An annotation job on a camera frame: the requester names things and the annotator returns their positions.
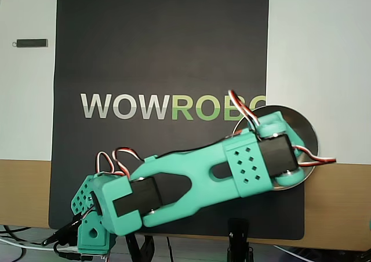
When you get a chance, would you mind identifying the teal gripper black motor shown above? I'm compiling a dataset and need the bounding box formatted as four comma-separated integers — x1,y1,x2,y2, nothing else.
285,122,305,166

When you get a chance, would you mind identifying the black USB stick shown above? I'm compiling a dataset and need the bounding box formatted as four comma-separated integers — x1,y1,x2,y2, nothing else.
12,38,49,49

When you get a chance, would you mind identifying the black cable with plug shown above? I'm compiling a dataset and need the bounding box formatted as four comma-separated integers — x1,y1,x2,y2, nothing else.
42,220,85,247
53,243,93,261

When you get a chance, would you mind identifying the black WOWROBO mat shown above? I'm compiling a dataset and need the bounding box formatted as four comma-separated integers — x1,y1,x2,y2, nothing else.
48,0,306,241

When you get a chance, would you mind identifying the black table clamp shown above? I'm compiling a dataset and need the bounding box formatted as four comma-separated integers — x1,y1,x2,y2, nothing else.
124,232,155,262

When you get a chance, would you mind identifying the black clamp right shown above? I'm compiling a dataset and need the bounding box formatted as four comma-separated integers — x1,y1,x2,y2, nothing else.
227,217,255,262

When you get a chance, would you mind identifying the red white black servo cable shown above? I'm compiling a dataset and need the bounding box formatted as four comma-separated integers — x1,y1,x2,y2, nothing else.
292,145,337,168
228,89,261,129
96,147,144,178

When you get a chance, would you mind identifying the thin black cable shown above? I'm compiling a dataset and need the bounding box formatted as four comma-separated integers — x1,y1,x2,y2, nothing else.
165,235,174,262

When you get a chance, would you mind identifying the white paper sheet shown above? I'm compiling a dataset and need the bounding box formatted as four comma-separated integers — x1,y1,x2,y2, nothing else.
264,0,371,166
0,0,59,162

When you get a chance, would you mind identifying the metal bowl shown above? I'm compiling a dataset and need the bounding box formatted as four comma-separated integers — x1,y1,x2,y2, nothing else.
232,104,319,191

